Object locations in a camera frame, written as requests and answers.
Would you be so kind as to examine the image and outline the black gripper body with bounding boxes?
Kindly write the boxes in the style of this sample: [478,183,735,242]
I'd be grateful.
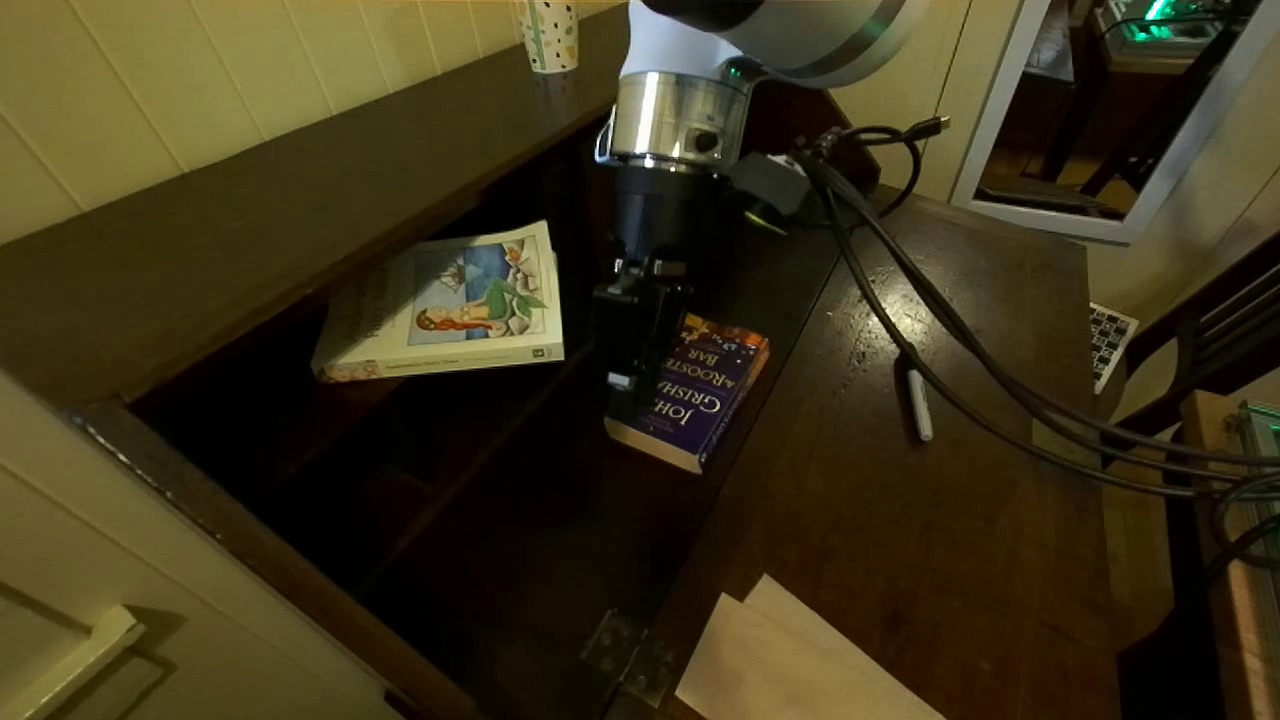
[593,159,735,305]

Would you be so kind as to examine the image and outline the white illustrated fairy tales book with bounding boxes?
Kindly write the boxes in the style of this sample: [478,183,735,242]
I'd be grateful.
[307,215,570,390]

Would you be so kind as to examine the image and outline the dark blue Grisham paperback book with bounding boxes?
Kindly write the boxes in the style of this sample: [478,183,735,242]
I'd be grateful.
[599,310,773,479]

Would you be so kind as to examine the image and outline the white dotted paper cup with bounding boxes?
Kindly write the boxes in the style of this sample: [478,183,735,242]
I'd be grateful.
[516,0,586,78]

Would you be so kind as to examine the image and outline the black marker with white label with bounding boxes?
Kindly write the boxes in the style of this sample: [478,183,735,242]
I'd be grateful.
[904,365,937,448]

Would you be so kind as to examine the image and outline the brass desk hinge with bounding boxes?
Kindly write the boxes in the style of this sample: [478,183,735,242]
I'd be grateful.
[579,607,685,711]

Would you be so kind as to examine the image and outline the beige paper sheets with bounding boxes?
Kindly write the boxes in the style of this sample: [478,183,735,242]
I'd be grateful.
[672,571,944,720]

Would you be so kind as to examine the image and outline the dark wooden secretary desk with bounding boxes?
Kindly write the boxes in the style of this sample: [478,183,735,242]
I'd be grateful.
[0,0,1124,720]

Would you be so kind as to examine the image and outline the white floor vent grille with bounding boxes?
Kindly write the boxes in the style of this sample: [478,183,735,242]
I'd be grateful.
[1090,301,1142,395]

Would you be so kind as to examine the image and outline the wooden chair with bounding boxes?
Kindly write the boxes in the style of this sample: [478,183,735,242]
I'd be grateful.
[1099,236,1280,720]

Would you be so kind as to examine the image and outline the white framed window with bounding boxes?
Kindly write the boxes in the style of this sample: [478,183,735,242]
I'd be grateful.
[952,0,1280,250]

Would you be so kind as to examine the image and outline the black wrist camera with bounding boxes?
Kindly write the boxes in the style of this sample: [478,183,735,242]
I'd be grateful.
[724,150,816,226]

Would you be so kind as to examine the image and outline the black cable bundle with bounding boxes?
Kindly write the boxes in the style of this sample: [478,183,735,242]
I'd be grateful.
[786,118,1280,510]

